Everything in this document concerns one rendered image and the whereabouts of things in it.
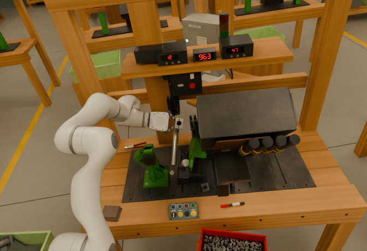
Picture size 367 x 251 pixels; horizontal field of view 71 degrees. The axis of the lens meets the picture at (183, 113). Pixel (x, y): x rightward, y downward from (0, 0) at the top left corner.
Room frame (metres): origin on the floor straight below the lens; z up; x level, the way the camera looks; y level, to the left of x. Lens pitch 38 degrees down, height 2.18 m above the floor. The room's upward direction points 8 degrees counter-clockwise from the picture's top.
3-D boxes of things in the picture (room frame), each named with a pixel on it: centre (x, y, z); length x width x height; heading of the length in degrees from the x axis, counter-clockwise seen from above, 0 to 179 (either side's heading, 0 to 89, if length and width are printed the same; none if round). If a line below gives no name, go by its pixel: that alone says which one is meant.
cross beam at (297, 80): (1.43, -0.16, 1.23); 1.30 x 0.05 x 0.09; 86
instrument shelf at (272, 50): (1.32, -0.16, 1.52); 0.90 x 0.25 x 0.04; 86
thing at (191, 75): (1.28, -0.04, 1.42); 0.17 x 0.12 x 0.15; 86
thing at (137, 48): (1.30, 0.14, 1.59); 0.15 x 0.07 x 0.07; 86
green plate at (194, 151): (1.01, -0.06, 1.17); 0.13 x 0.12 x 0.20; 86
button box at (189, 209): (0.78, 0.07, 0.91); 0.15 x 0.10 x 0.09; 86
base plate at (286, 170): (1.07, -0.14, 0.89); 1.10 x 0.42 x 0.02; 86
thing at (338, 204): (0.79, -0.12, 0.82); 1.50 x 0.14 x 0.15; 86
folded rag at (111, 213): (0.82, 0.47, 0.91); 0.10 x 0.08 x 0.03; 76
